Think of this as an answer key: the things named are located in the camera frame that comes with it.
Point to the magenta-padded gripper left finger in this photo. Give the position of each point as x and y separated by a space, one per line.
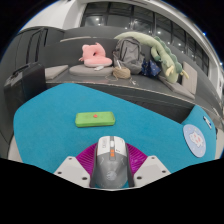
71 170

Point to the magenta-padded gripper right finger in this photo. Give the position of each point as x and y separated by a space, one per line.
151 169

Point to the grey computer mouse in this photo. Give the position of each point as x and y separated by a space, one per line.
110 166

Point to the round light blue mouse pad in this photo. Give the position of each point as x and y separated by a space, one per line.
194 140

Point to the green rectangular case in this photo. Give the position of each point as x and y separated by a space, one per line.
95 119

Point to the dark grey bench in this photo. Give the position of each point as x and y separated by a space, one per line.
143 95

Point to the flat grey seat cushion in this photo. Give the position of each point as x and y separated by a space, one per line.
180 89

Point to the black suitcase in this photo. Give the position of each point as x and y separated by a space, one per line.
25 86

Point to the upright square grey cushion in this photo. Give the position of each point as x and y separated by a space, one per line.
190 78

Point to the small square grey cushion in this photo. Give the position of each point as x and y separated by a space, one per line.
56 72

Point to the round grey seat cushion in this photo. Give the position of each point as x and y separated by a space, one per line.
83 70

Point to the navy blue patterned bag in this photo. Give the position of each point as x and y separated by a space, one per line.
150 68

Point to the green dragon plush toy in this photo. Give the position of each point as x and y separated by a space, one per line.
165 56

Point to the pink plush cushion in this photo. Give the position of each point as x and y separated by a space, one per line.
95 57

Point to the grey backpack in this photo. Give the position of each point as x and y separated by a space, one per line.
128 55

